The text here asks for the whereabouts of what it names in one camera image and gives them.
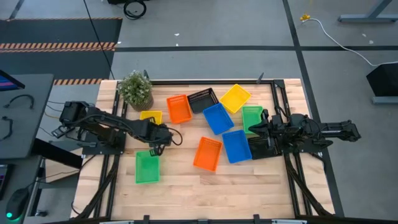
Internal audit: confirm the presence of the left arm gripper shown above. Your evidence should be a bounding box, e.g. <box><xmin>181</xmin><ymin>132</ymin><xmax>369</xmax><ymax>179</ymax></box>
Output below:
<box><xmin>148</xmin><ymin>123</ymin><xmax>174</xmax><ymax>157</ymax></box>

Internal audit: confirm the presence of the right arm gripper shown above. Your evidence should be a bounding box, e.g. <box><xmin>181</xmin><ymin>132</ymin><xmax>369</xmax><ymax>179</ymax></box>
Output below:
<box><xmin>248</xmin><ymin>109</ymin><xmax>292</xmax><ymax>156</ymax></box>

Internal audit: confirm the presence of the green plastic basket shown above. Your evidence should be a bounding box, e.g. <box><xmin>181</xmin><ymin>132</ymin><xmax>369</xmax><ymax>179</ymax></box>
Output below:
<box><xmin>241</xmin><ymin>105</ymin><xmax>264</xmax><ymax>135</ymax></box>
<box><xmin>134</xmin><ymin>150</ymin><xmax>161</xmax><ymax>185</ymax></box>

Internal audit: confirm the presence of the black plastic basket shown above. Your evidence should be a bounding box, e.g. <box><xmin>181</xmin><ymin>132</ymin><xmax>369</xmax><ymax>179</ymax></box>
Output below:
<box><xmin>187</xmin><ymin>87</ymin><xmax>220</xmax><ymax>114</ymax></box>
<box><xmin>248</xmin><ymin>135</ymin><xmax>284</xmax><ymax>161</ymax></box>

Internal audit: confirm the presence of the blue plastic basket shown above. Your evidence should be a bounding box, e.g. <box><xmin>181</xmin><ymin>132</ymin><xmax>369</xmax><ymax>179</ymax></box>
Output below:
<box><xmin>202</xmin><ymin>102</ymin><xmax>235</xmax><ymax>136</ymax></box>
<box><xmin>221</xmin><ymin>129</ymin><xmax>253</xmax><ymax>164</ymax></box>

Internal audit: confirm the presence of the yellow plastic basket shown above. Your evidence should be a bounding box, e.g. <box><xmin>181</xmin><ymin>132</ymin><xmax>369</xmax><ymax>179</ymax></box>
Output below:
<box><xmin>219</xmin><ymin>83</ymin><xmax>252</xmax><ymax>114</ymax></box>
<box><xmin>139</xmin><ymin>110</ymin><xmax>164</xmax><ymax>126</ymax></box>

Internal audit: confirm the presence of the orange plastic basket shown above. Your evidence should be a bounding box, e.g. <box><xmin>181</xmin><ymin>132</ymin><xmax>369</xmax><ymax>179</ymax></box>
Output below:
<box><xmin>166</xmin><ymin>94</ymin><xmax>193</xmax><ymax>124</ymax></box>
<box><xmin>192</xmin><ymin>136</ymin><xmax>224</xmax><ymax>172</ymax></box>

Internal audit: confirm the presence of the potted green plant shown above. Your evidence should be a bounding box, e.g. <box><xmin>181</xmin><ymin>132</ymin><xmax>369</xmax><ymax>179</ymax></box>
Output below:
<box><xmin>117</xmin><ymin>70</ymin><xmax>155</xmax><ymax>112</ymax></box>

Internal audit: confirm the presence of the black desk support beam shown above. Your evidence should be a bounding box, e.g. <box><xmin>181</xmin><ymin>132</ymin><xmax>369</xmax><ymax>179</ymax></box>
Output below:
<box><xmin>30</xmin><ymin>138</ymin><xmax>83</xmax><ymax>169</ymax></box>

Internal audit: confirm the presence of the grey metal foot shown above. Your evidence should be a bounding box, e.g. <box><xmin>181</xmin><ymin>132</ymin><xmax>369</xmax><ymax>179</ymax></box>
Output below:
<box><xmin>371</xmin><ymin>95</ymin><xmax>398</xmax><ymax>105</ymax></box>

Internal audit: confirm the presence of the grey desk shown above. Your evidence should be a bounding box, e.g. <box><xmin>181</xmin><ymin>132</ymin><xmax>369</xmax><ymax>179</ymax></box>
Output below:
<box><xmin>0</xmin><ymin>73</ymin><xmax>54</xmax><ymax>160</ymax></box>

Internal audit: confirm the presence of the black box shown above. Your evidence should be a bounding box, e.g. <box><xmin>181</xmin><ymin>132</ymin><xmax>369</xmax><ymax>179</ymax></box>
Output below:
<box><xmin>366</xmin><ymin>62</ymin><xmax>398</xmax><ymax>97</ymax></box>

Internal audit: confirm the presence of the grey lower desk surface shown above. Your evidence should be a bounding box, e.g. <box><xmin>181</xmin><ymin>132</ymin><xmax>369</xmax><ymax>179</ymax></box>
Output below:
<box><xmin>0</xmin><ymin>155</ymin><xmax>43</xmax><ymax>224</ymax></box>

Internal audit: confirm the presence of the black computer mouse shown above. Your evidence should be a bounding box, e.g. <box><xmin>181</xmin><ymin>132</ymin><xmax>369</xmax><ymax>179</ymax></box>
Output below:
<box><xmin>5</xmin><ymin>187</ymin><xmax>30</xmax><ymax>222</ymax></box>

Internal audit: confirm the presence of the dark keyboard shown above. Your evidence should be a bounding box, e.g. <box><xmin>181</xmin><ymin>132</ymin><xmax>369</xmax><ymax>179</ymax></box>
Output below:
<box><xmin>0</xmin><ymin>164</ymin><xmax>14</xmax><ymax>200</ymax></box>

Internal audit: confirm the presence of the black hazard-striped floor mat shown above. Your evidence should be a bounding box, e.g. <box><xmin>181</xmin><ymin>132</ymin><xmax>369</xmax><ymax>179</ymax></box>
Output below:
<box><xmin>0</xmin><ymin>17</ymin><xmax>124</xmax><ymax>85</ymax></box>

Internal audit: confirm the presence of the computer monitor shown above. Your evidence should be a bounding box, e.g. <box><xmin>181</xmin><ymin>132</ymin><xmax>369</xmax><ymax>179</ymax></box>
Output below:
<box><xmin>0</xmin><ymin>70</ymin><xmax>25</xmax><ymax>92</ymax></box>

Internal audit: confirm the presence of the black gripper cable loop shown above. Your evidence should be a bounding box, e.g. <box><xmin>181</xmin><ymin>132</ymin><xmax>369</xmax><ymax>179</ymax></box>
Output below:
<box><xmin>167</xmin><ymin>126</ymin><xmax>183</xmax><ymax>147</ymax></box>

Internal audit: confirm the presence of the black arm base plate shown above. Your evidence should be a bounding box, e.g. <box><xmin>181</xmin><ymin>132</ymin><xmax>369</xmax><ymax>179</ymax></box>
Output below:
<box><xmin>281</xmin><ymin>141</ymin><xmax>326</xmax><ymax>155</ymax></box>
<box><xmin>81</xmin><ymin>130</ymin><xmax>127</xmax><ymax>156</ymax></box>

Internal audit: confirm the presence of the black aluminium table frame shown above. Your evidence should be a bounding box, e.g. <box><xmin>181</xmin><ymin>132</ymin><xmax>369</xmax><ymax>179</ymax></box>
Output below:
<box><xmin>74</xmin><ymin>79</ymin><xmax>336</xmax><ymax>224</ymax></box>

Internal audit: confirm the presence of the white floor cable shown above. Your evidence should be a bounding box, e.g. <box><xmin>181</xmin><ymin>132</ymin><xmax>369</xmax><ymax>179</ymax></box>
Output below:
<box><xmin>306</xmin><ymin>17</ymin><xmax>398</xmax><ymax>67</ymax></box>

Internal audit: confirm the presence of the long black floor cable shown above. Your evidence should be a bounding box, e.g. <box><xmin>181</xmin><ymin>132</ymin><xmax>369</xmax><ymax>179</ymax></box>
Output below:
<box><xmin>83</xmin><ymin>0</ymin><xmax>116</xmax><ymax>80</ymax></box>

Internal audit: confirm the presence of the curved black cable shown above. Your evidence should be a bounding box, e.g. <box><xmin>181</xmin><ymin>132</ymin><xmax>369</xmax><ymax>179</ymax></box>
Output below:
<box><xmin>1</xmin><ymin>116</ymin><xmax>14</xmax><ymax>141</ymax></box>
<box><xmin>3</xmin><ymin>94</ymin><xmax>35</xmax><ymax>110</ymax></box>

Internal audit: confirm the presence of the coiled black cable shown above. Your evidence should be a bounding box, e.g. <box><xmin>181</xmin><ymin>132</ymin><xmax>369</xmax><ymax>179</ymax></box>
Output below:
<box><xmin>123</xmin><ymin>0</ymin><xmax>147</xmax><ymax>21</ymax></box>

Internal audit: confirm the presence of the grey desk leg frame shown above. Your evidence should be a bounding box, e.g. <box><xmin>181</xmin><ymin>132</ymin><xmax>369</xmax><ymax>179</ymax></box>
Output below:
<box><xmin>338</xmin><ymin>0</ymin><xmax>398</xmax><ymax>23</ymax></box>

